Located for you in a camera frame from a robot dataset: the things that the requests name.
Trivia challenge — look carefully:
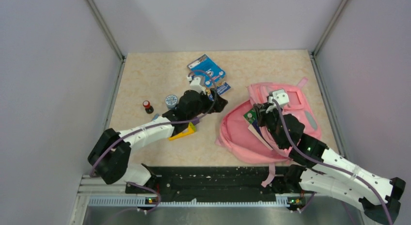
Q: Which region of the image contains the red black stamp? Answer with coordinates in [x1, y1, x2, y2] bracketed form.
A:
[142, 100, 154, 114]

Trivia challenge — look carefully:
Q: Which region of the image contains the green cover book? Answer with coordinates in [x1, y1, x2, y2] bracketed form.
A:
[243, 108, 257, 124]

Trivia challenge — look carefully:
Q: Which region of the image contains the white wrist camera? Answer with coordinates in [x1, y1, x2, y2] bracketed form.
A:
[187, 75, 206, 94]
[268, 89, 289, 108]

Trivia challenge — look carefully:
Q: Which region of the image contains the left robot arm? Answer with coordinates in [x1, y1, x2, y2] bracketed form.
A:
[87, 90, 228, 193]

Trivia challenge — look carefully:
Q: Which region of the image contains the metal frame rail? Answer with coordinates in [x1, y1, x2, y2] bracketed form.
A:
[309, 0, 351, 157]
[84, 0, 126, 130]

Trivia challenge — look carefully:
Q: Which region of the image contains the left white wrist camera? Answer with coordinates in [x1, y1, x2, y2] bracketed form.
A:
[187, 75, 206, 94]

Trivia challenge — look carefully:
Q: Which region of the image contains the metal frame rail right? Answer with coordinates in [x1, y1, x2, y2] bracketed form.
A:
[309, 0, 351, 157]

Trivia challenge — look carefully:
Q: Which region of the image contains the blue treehouse book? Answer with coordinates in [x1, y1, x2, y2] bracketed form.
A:
[187, 54, 231, 95]

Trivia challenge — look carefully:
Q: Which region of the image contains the purple cube block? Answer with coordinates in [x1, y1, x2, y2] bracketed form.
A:
[191, 117, 200, 126]

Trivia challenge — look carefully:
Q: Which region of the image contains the metal frame rail left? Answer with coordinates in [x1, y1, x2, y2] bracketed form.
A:
[84, 0, 126, 130]

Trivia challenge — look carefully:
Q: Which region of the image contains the pink backpack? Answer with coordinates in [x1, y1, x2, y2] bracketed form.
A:
[216, 77, 322, 187]

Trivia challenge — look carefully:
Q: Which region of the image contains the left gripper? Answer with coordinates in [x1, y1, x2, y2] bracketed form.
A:
[187, 88, 227, 121]

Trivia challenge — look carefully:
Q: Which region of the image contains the blue correction tape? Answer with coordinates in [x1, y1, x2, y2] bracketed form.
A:
[152, 113, 159, 121]

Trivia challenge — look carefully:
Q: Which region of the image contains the black base bar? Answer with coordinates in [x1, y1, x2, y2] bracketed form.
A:
[146, 166, 309, 203]

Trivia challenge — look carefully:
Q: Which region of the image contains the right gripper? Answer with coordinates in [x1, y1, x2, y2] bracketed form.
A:
[254, 101, 287, 149]

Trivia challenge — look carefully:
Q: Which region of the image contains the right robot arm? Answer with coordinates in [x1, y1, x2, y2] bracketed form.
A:
[252, 102, 406, 225]

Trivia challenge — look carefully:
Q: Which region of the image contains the yellow triangle ruler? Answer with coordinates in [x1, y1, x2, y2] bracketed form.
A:
[168, 128, 195, 141]

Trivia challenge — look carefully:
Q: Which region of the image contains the green strip block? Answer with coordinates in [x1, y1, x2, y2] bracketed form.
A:
[188, 122, 196, 133]

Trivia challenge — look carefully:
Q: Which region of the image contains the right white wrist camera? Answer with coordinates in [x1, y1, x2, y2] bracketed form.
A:
[268, 89, 289, 108]

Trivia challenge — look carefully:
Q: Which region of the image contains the blue round jar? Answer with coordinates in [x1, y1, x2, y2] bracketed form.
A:
[165, 95, 178, 110]

